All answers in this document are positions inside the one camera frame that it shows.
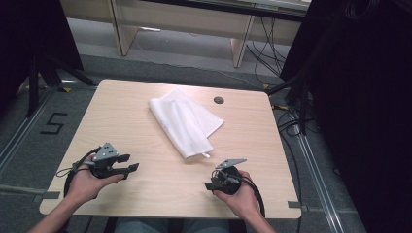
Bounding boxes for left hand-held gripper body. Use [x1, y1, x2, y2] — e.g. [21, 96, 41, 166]
[86, 142, 126, 180]

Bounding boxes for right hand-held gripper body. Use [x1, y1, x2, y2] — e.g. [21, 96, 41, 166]
[211, 157, 248, 196]

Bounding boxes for white towel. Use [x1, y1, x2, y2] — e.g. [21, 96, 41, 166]
[148, 88, 225, 159]

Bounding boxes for person's right hand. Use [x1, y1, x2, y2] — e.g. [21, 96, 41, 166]
[212, 170, 260, 219]

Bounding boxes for person's left hand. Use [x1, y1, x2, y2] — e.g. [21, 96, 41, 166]
[65, 161, 126, 205]

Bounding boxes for person's legs in jeans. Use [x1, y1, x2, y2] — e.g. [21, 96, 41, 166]
[114, 217, 231, 233]

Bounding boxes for black tape floor mark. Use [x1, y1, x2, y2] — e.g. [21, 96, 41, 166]
[40, 112, 69, 136]

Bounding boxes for grey tape strip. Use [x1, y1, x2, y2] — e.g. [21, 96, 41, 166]
[32, 190, 61, 204]
[287, 200, 309, 210]

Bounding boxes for black metal stand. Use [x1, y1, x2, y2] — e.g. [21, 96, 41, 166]
[265, 30, 325, 136]
[24, 51, 99, 118]

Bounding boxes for black curtain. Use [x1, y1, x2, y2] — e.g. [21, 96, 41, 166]
[0, 0, 85, 113]
[279, 0, 412, 233]

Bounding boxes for light wooden desk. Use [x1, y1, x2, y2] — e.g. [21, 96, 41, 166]
[59, 0, 313, 69]

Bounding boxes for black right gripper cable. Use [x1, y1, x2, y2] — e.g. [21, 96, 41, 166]
[238, 176, 267, 218]

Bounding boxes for black floor cables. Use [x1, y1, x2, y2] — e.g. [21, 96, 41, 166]
[274, 102, 305, 233]

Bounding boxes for metal floor rail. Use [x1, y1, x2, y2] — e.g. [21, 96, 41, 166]
[0, 86, 62, 174]
[292, 123, 345, 233]

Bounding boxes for black hanging cable bundle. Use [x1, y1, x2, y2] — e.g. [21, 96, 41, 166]
[245, 16, 289, 78]

